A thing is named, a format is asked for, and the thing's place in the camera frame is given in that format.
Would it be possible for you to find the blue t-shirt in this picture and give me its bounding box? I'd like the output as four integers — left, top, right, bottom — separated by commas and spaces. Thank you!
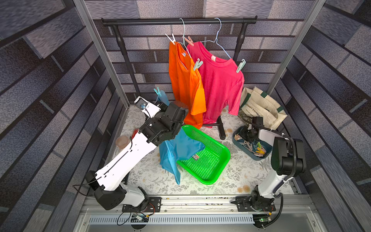
155, 89, 206, 186

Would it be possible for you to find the dusty pink clothespin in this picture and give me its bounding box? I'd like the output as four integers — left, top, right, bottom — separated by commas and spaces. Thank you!
184, 36, 194, 46

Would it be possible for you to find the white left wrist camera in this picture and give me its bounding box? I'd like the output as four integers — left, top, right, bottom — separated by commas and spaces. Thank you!
134, 96, 160, 118

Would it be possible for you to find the cream canvas tote bag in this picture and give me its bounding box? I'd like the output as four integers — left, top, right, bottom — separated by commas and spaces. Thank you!
240, 87, 288, 130

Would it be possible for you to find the floral table cloth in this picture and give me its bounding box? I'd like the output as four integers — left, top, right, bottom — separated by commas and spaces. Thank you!
128, 108, 272, 195

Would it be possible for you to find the white wire hanger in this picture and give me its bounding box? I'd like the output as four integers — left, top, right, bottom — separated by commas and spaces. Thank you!
179, 18, 192, 58

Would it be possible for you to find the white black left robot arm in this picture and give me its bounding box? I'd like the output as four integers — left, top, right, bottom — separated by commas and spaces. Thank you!
85, 97, 188, 211

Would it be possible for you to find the sage green clothespin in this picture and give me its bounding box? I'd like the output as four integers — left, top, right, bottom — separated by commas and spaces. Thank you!
193, 59, 203, 71

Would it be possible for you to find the red pen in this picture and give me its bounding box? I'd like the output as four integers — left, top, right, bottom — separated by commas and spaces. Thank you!
131, 129, 139, 139

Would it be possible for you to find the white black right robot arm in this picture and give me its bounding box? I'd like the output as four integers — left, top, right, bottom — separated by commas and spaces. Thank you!
240, 117, 306, 208

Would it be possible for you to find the pink t-shirt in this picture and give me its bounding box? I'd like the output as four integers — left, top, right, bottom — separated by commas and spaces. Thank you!
187, 42, 244, 124

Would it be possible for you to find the teal clothespin tray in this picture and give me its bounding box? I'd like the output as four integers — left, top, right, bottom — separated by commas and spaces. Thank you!
232, 126, 272, 160

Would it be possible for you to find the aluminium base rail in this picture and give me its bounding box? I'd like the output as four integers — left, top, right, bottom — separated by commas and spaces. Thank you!
74, 194, 321, 232

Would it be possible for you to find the orange t-shirt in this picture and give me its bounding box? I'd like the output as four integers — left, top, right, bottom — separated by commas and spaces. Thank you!
169, 42, 206, 129

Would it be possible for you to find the white clothespin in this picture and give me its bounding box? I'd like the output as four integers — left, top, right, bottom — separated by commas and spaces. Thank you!
165, 33, 176, 45

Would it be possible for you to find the mint green clothespin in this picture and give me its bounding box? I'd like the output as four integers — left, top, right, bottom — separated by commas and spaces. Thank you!
236, 59, 246, 73

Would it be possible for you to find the black clothes rack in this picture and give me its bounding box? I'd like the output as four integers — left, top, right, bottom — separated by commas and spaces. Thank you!
101, 15, 258, 141

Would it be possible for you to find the light blue wire hanger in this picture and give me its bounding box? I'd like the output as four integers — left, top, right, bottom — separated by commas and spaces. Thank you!
201, 17, 231, 59

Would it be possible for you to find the teal blue clothespin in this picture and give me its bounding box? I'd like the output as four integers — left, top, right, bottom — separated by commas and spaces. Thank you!
154, 87, 162, 97

